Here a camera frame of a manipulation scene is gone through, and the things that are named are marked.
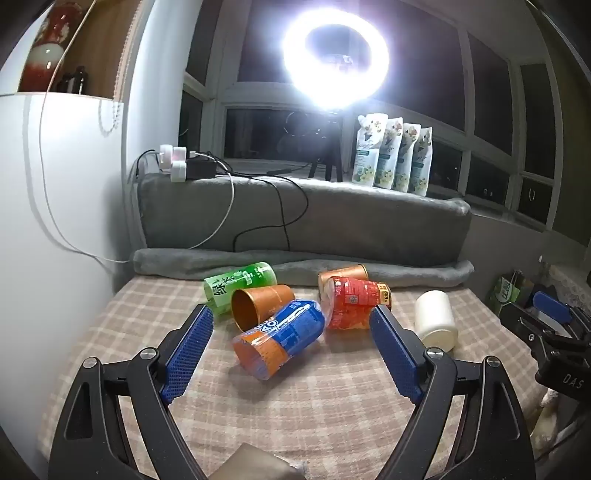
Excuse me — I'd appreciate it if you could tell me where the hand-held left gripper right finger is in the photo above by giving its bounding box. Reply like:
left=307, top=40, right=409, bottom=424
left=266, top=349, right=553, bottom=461
left=369, top=305, right=539, bottom=480

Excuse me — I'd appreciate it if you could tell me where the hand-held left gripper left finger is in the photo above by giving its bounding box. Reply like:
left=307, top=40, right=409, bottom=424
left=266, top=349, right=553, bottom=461
left=48, top=304, right=215, bottom=480

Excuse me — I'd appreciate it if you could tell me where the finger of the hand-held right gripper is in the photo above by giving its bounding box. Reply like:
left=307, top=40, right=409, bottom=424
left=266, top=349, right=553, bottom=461
left=500, top=302, right=555, bottom=358
left=531, top=284, right=591, bottom=334

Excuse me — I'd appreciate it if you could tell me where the blue and orange plastic cup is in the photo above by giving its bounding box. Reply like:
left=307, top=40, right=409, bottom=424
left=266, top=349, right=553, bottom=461
left=232, top=299, right=327, bottom=382

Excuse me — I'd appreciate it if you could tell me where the white cup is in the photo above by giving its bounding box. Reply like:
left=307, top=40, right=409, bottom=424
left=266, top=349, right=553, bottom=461
left=414, top=290, right=459, bottom=354

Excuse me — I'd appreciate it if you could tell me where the red and orange plastic cup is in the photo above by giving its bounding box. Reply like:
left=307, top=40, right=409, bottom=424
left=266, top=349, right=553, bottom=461
left=322, top=276, right=393, bottom=331

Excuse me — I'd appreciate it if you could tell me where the copper paper cup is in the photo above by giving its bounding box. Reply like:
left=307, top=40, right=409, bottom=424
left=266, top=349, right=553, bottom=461
left=318, top=263, right=369, bottom=296
left=231, top=284, right=296, bottom=332

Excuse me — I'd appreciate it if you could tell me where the green printed plastic cup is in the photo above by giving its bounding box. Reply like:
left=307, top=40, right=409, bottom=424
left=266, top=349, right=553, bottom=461
left=204, top=261, right=277, bottom=317

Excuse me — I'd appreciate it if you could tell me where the white lace cloth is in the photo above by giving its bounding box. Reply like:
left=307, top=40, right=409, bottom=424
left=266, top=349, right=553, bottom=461
left=539, top=260, right=591, bottom=308

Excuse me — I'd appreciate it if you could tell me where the green box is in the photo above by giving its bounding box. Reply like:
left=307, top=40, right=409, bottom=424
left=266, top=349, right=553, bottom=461
left=490, top=271, right=536, bottom=315

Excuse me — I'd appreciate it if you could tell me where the white fuzzy cloth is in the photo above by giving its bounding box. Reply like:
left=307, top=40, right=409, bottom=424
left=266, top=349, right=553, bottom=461
left=541, top=388, right=591, bottom=441

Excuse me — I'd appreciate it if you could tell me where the plaid blanket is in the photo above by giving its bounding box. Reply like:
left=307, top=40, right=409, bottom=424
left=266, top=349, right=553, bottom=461
left=37, top=274, right=555, bottom=480

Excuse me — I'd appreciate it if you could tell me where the grey cushion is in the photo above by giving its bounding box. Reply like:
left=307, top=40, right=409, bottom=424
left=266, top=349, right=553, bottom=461
left=137, top=173, right=473, bottom=268

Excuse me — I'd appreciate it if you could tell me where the black power adapter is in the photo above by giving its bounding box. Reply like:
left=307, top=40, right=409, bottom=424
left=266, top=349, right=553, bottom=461
left=185, top=157, right=218, bottom=180

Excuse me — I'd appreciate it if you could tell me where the white floral refill pouch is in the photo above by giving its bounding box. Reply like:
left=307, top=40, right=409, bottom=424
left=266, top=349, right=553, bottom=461
left=394, top=123, right=419, bottom=194
left=352, top=113, right=387, bottom=188
left=374, top=117, right=404, bottom=190
left=409, top=129, right=435, bottom=197

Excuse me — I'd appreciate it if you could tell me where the black tripod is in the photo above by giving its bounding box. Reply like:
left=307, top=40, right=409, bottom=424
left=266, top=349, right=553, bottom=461
left=307, top=111, right=345, bottom=184

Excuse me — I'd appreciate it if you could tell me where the dark bottle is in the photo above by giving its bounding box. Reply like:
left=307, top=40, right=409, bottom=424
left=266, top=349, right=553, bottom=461
left=57, top=65, right=89, bottom=96

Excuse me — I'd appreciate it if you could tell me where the wooden shelf niche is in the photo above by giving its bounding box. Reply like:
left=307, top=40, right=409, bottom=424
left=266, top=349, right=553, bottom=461
left=17, top=0, right=145, bottom=103

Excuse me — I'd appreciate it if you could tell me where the red and white vase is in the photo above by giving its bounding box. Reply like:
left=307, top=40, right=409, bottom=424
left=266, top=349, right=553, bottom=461
left=18, top=1, right=78, bottom=93

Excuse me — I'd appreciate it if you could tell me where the black cable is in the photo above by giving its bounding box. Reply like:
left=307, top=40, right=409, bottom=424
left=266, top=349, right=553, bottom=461
left=216, top=169, right=319, bottom=253

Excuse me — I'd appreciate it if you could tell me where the white cable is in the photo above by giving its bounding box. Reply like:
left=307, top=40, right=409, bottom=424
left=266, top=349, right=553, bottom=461
left=39, top=0, right=237, bottom=264

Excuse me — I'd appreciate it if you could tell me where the white bead cord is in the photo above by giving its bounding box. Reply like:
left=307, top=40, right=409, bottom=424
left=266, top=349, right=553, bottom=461
left=98, top=99, right=125, bottom=136

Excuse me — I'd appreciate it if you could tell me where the ring light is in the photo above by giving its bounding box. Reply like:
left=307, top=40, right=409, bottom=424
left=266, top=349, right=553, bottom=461
left=281, top=7, right=391, bottom=112

